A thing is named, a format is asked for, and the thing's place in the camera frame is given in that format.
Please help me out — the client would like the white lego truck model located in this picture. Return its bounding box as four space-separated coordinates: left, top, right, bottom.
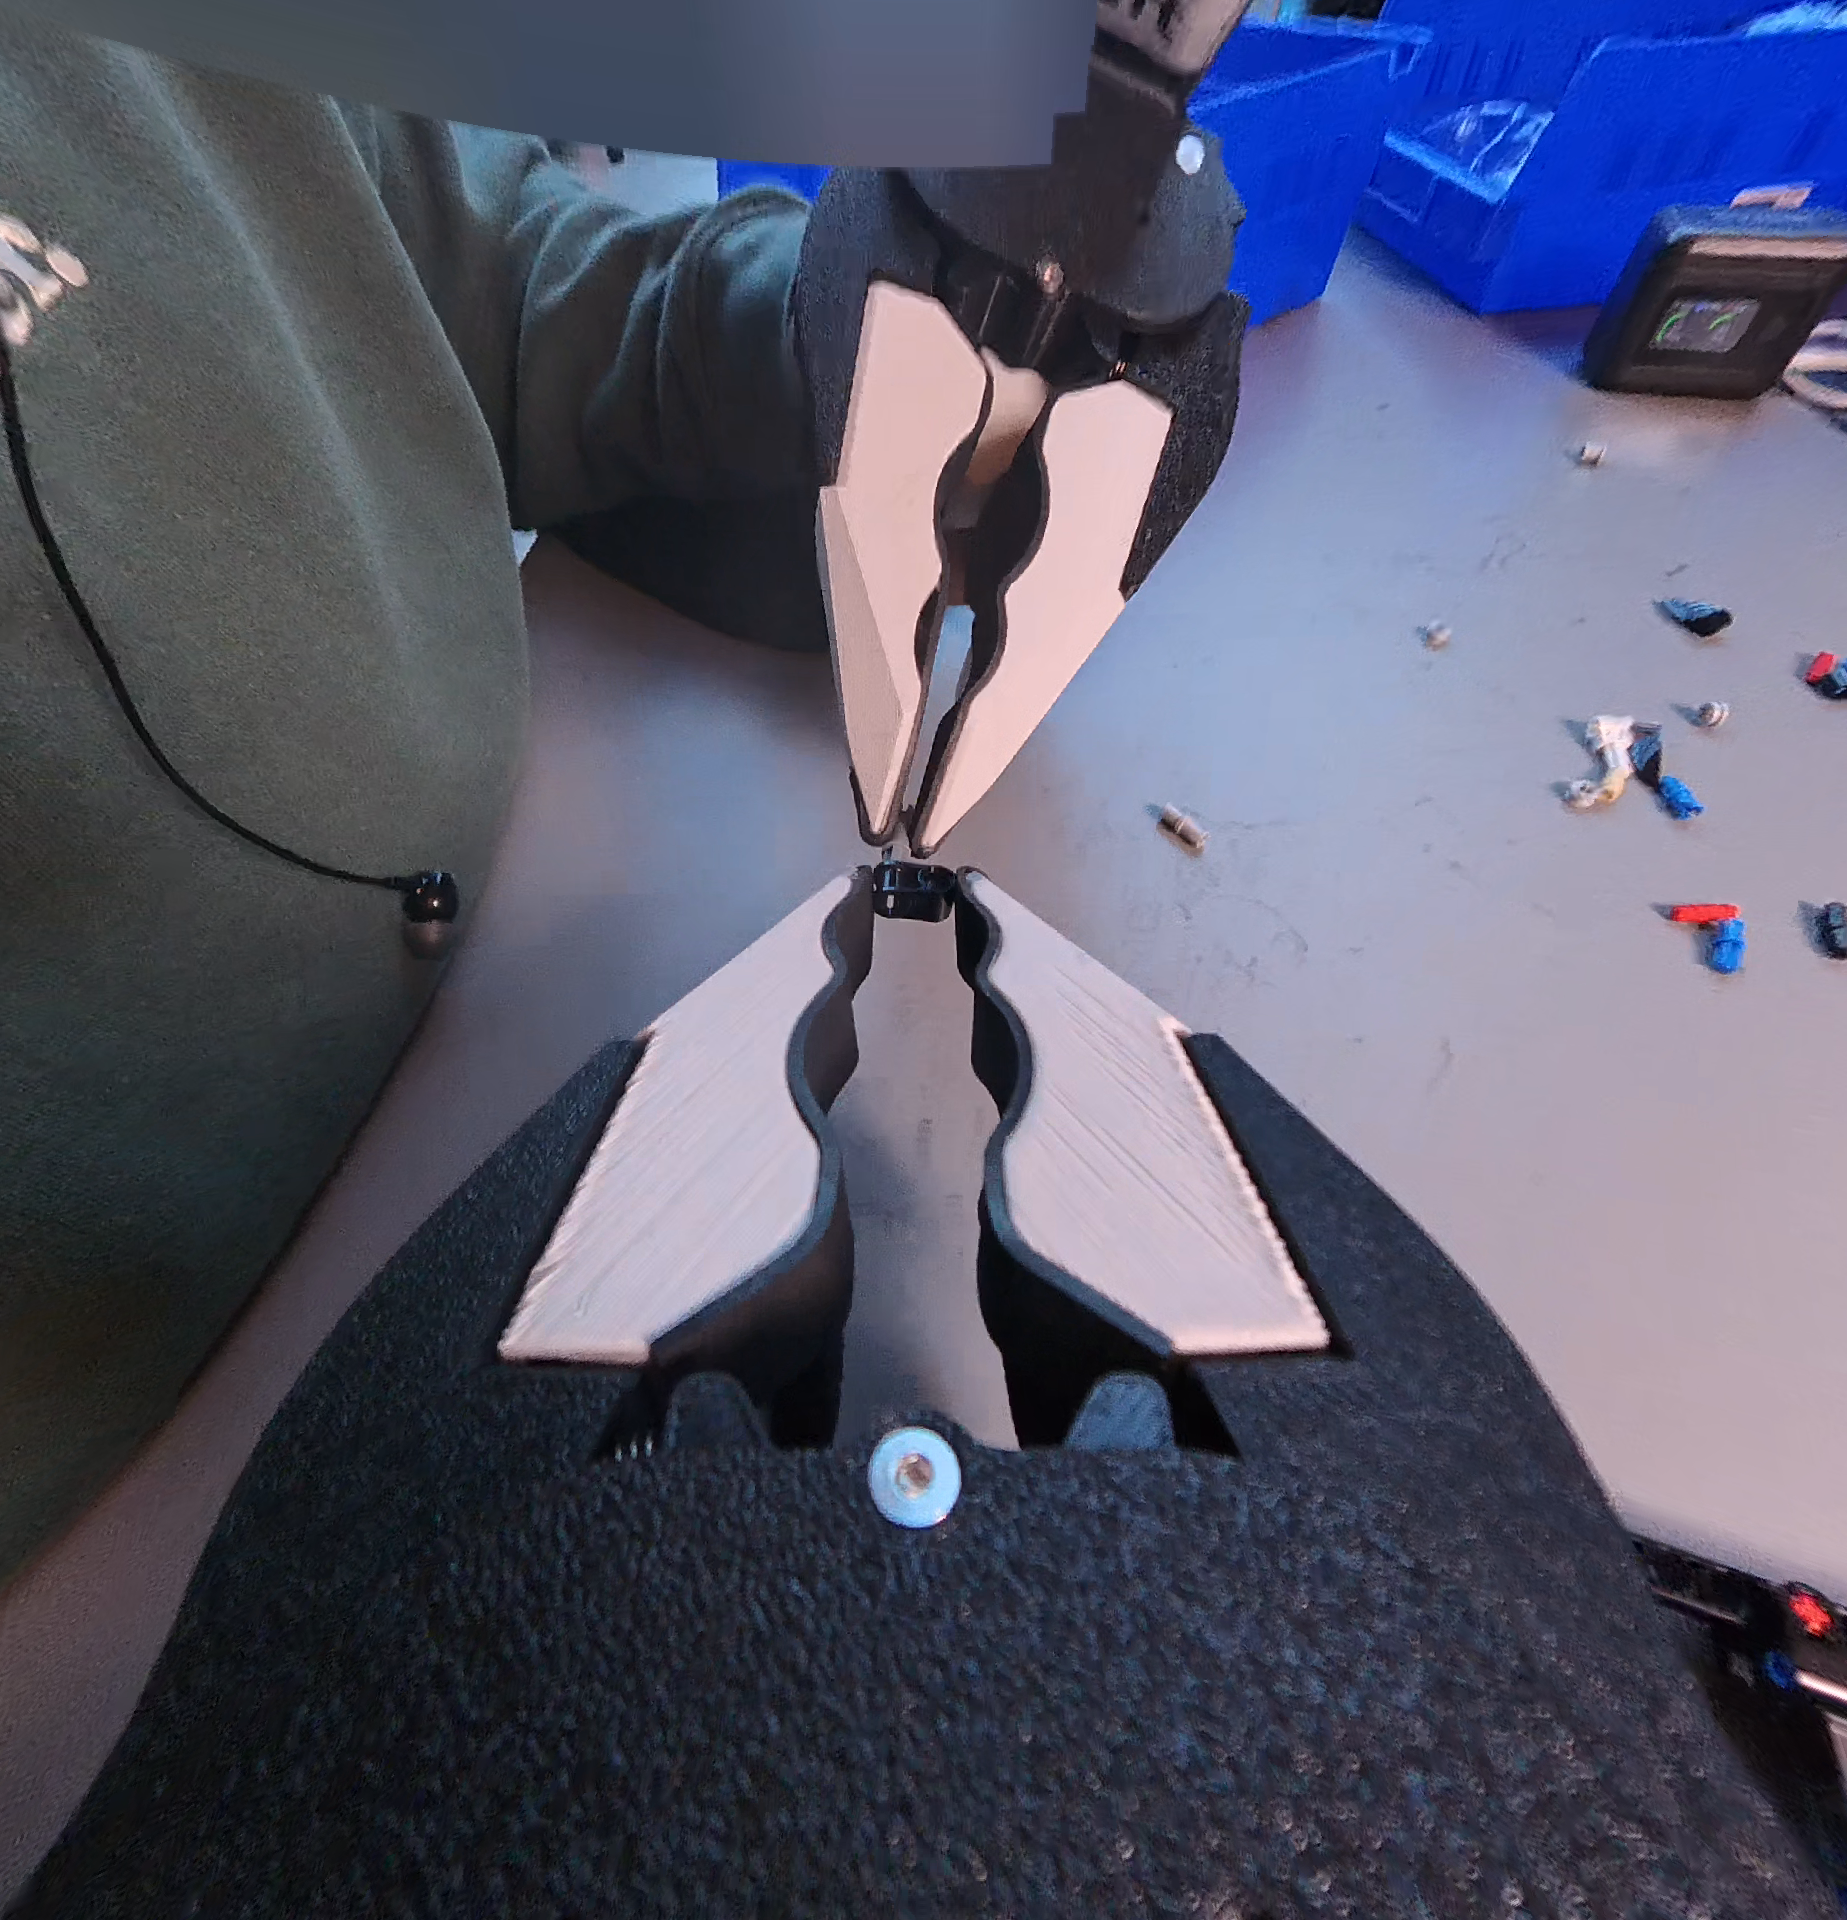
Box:
1632 1534 1847 1893

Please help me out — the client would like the black earbud cable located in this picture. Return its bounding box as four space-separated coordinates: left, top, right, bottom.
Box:
0 180 416 886

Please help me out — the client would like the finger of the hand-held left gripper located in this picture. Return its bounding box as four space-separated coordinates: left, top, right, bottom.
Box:
909 381 1179 857
816 280 997 846

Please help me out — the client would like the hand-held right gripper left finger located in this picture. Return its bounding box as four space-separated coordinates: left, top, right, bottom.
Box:
495 869 875 1369

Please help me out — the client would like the blue storage bin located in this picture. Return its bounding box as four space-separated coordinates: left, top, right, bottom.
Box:
1359 0 1847 317
1185 0 1427 324

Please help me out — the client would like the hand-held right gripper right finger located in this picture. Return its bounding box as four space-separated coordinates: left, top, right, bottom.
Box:
957 869 1333 1358

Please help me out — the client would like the white yellow lego subassembly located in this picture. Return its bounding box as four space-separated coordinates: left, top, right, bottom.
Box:
1557 715 1641 812

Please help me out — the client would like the small black device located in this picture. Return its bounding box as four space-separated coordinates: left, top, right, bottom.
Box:
1584 203 1847 398

